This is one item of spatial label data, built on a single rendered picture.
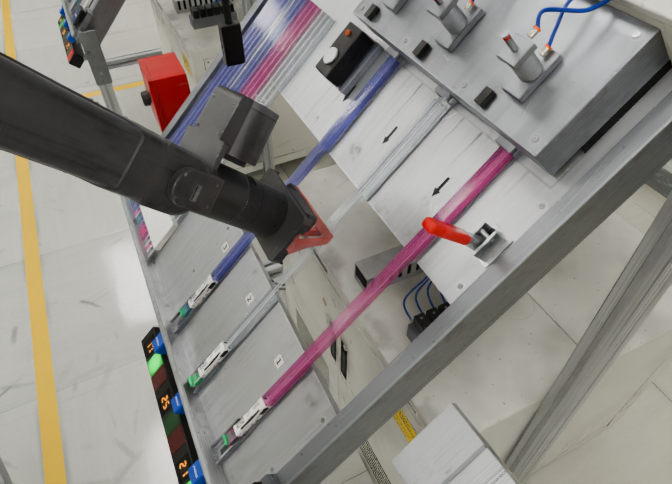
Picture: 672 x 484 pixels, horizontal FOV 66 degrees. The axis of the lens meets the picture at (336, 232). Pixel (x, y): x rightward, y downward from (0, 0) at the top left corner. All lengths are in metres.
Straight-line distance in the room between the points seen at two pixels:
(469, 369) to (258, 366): 0.39
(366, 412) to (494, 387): 0.39
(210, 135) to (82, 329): 1.43
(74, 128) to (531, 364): 0.79
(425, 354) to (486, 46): 0.31
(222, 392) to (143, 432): 0.88
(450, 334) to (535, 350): 0.47
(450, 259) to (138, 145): 0.32
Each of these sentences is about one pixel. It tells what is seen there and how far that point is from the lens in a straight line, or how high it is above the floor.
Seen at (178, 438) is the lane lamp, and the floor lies 0.66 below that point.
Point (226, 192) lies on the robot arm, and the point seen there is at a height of 1.07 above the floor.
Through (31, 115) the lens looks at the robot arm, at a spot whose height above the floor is 1.22.
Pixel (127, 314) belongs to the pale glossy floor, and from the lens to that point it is 1.85.
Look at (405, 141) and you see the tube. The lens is 0.62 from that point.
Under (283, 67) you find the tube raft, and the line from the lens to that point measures 0.85.
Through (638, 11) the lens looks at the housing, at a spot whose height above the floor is 1.23.
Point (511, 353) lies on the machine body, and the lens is 0.96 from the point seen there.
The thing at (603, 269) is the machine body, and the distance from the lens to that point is 1.16.
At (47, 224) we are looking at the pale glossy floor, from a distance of 2.29.
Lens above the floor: 1.40
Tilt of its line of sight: 45 degrees down
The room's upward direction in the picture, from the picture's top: straight up
